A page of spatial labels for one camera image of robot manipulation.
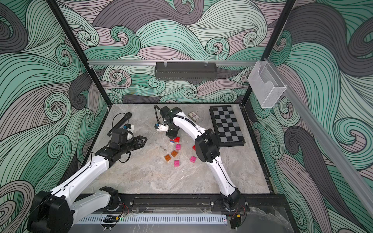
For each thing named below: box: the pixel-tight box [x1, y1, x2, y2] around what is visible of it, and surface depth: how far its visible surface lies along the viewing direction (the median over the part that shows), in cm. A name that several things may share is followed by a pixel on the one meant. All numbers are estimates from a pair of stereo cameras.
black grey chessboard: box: [209, 104, 246, 148], surface depth 106 cm
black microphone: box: [106, 111, 133, 137], surface depth 108 cm
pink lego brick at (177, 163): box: [173, 160, 181, 167], surface depth 89 cm
